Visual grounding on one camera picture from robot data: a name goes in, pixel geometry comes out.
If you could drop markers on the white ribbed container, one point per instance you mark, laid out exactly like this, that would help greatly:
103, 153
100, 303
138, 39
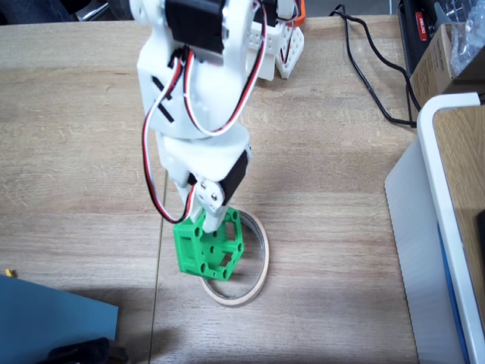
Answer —
417, 265

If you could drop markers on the beige masking tape roll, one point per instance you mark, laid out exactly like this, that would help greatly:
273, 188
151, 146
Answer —
242, 299

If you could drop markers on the small yellow piece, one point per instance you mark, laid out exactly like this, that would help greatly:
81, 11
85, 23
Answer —
10, 272

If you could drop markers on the black power strip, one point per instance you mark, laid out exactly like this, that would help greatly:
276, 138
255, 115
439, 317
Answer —
411, 38

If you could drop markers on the orange and black table clamp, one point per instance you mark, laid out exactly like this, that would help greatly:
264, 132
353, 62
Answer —
299, 19

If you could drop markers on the person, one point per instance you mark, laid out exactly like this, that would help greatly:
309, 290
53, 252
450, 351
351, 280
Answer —
34, 9

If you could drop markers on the blue grey panel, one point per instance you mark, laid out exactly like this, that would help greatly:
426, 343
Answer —
45, 322

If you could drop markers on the clear plastic bag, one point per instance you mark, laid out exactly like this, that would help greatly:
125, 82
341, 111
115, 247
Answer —
466, 45

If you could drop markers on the green hexagonal printed component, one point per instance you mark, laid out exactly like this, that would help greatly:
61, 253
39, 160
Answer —
189, 265

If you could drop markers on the brown cardboard box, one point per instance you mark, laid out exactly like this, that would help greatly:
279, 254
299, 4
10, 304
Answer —
428, 76

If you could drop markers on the black mesh office chair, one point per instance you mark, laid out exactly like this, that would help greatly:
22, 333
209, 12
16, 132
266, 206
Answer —
92, 11

